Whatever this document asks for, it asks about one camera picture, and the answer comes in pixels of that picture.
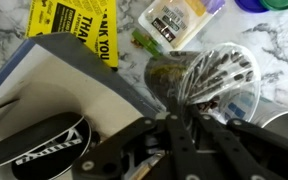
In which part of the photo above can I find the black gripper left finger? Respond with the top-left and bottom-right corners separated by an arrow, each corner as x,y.
72,111 -> 202,180

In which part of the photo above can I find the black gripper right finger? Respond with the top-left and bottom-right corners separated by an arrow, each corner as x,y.
190,104 -> 288,180

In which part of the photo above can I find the metallic cup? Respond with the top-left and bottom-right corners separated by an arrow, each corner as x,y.
247,96 -> 288,146

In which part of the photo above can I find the clear plastic cup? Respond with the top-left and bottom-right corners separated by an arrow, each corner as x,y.
144,42 -> 262,125

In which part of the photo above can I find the dark blue shoe box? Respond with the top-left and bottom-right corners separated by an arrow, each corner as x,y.
0,32 -> 162,180

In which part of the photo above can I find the clear plastic snack packet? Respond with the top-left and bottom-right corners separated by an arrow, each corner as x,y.
137,0 -> 226,51

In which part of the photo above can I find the black sandal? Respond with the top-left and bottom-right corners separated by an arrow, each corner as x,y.
11,118 -> 93,180
0,111 -> 85,169

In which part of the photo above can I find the blue round lid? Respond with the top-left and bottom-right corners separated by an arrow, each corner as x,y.
234,0 -> 269,14

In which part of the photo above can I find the green round lid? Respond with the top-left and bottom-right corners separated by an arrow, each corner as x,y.
259,0 -> 288,12

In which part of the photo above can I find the yellow thank you paper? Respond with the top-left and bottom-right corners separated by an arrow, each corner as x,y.
25,0 -> 120,72

